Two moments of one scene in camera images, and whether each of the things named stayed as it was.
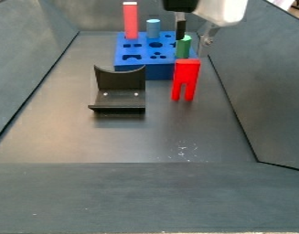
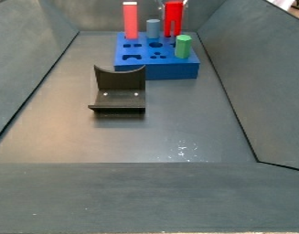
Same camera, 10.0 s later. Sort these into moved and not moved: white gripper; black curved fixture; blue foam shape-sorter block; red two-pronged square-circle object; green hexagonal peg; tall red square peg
Moved: white gripper; red two-pronged square-circle object
Not moved: tall red square peg; green hexagonal peg; black curved fixture; blue foam shape-sorter block
